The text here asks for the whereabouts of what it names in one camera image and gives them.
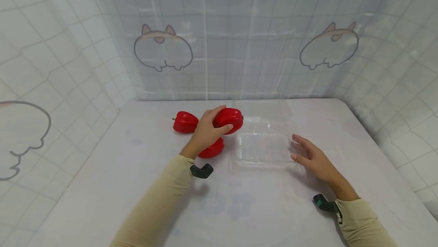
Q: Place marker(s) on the person's right forearm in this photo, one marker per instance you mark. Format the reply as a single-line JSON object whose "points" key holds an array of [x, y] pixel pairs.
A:
{"points": [[362, 224]]}

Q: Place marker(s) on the person's right hand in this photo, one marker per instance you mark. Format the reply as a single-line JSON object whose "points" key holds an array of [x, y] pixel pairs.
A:
{"points": [[318, 161]]}

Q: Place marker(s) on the person's right thumb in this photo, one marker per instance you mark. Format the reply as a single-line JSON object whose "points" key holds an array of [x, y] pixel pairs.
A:
{"points": [[297, 157]]}

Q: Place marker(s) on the person's left index finger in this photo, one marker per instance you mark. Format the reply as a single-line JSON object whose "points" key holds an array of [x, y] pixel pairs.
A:
{"points": [[215, 110]]}

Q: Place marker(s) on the person's left thumb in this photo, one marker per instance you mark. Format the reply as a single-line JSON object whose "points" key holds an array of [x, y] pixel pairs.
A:
{"points": [[224, 129]]}

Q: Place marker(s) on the clear plastic clamshell container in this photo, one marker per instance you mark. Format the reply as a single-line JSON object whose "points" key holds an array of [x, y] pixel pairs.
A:
{"points": [[263, 146]]}

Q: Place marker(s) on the black wrist band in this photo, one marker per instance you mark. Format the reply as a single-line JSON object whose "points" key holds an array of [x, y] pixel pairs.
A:
{"points": [[202, 171], [325, 204]]}

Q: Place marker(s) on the person's left hand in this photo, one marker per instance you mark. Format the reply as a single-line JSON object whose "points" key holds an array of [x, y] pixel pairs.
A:
{"points": [[204, 133]]}

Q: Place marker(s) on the person's right fingers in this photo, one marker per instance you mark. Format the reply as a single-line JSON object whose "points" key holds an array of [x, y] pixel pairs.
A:
{"points": [[301, 141]]}

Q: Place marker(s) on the red bell pepper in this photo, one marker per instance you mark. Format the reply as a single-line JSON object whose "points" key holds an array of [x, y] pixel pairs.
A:
{"points": [[231, 117], [213, 150], [184, 122]]}

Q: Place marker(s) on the person's left forearm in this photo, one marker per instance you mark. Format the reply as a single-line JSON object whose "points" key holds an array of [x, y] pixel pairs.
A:
{"points": [[160, 201]]}

